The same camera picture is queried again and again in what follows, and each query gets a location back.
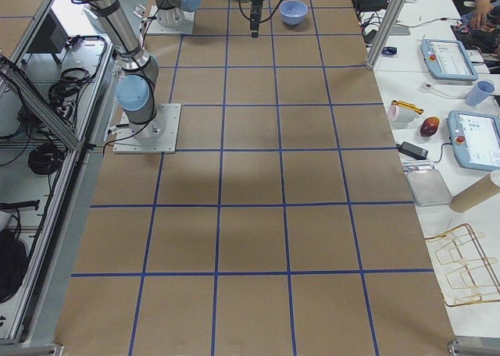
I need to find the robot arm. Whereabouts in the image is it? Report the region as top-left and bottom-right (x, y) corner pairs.
(148, 0), (274, 37)
(72, 0), (202, 140)

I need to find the cardboard tube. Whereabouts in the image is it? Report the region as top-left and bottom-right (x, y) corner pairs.
(449, 170), (499, 213)

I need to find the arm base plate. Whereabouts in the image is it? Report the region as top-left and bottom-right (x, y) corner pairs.
(112, 103), (181, 154)
(146, 5), (195, 35)

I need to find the teach pendant far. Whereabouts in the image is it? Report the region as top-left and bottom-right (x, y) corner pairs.
(420, 39), (478, 81)

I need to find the aluminium frame post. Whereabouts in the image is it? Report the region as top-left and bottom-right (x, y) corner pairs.
(366, 0), (406, 69)

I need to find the black power adapter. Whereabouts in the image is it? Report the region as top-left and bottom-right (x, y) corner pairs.
(396, 141), (428, 160)

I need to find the teach pendant near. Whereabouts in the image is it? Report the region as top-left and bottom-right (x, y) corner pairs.
(448, 110), (499, 171)

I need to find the teach pendant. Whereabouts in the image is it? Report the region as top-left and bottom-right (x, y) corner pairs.
(448, 110), (499, 171)
(420, 39), (478, 81)

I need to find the light blue plastic cup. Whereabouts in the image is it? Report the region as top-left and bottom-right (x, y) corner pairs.
(465, 80), (495, 107)

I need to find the silver metal tray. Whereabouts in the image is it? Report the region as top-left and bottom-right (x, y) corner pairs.
(406, 169), (452, 207)

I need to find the red mango fruit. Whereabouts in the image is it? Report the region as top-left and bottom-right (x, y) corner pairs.
(420, 116), (440, 137)

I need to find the blue bowl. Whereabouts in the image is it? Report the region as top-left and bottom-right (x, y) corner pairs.
(279, 0), (309, 26)

